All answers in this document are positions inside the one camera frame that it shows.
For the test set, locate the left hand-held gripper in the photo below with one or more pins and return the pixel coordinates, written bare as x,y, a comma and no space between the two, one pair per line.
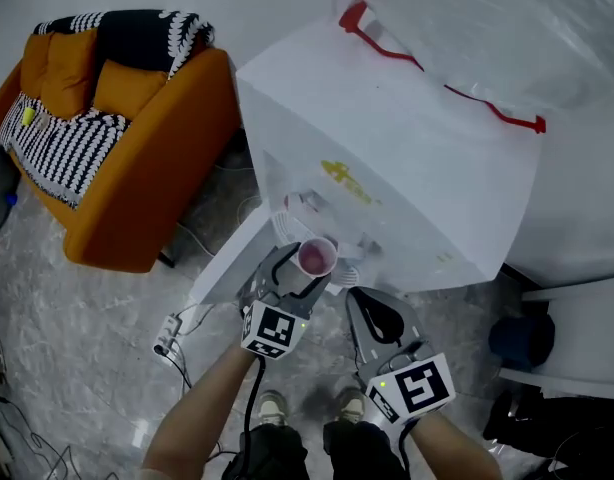
274,328

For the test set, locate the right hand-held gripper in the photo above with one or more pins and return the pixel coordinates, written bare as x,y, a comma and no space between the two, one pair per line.
417,388

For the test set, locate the red cup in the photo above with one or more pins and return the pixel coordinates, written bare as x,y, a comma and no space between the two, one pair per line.
317,258

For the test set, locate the white water dispenser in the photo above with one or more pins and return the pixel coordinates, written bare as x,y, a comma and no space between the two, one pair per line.
387,143

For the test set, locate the person's left forearm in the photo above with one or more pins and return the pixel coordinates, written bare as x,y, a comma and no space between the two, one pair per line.
202,418

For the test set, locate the person's right forearm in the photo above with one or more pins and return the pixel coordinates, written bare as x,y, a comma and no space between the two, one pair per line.
452,453

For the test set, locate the white drip tray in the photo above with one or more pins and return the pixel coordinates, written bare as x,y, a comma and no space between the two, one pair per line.
287,228

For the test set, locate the white hinged door panel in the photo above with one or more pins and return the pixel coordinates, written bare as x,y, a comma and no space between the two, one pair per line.
232,263

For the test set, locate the person's right shoe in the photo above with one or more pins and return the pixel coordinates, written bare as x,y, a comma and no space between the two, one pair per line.
350,405

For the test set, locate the person's shoe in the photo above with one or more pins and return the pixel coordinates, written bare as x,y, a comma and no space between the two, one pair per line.
350,405
273,408

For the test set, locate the red water tap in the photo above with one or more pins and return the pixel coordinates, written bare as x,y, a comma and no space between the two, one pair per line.
299,201

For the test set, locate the chrome faucet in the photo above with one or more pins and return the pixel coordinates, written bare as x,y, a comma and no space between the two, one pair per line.
369,247

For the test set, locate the person's right leg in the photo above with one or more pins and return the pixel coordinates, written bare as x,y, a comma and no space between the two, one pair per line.
362,453

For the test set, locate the person's leg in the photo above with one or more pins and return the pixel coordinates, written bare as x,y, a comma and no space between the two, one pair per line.
362,453
272,453

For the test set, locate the person's left shoe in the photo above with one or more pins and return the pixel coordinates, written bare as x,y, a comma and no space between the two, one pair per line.
273,408

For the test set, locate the white power strip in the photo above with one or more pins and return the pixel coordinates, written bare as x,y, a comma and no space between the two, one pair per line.
168,335

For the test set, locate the dark round trash bin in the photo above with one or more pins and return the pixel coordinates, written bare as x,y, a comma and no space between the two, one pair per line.
519,343

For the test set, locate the person's left leg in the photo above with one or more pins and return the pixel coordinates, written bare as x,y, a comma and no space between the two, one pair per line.
272,453

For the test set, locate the orange sofa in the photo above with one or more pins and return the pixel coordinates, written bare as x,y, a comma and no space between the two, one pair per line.
162,178

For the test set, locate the black bag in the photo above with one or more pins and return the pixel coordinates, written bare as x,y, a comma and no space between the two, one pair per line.
562,428

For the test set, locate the orange cushion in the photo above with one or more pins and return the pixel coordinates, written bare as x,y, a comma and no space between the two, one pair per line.
34,63
69,73
127,90

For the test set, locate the striped black white blanket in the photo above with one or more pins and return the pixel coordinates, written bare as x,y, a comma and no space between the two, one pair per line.
62,153

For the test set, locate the black patterned throw blanket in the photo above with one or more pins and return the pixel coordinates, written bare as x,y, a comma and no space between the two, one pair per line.
137,43

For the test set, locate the small yellow object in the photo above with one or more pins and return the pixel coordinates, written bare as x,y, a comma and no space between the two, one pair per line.
28,116

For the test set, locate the clear large water bottle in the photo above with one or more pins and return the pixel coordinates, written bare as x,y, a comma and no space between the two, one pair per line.
487,28

